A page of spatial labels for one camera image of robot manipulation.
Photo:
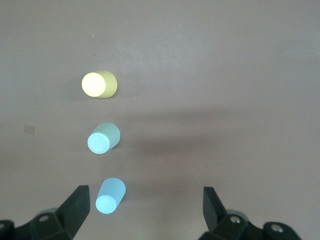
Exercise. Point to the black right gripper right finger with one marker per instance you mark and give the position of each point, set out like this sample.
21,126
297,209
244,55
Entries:
212,210

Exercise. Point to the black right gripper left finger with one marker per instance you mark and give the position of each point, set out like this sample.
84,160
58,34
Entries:
75,207

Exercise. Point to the pale green plastic cup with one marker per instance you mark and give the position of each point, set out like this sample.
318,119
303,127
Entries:
105,137

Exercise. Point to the yellow plastic cup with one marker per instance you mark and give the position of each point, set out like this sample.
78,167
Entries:
100,85

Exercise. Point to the light blue plastic cup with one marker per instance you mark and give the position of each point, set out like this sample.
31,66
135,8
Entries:
110,192

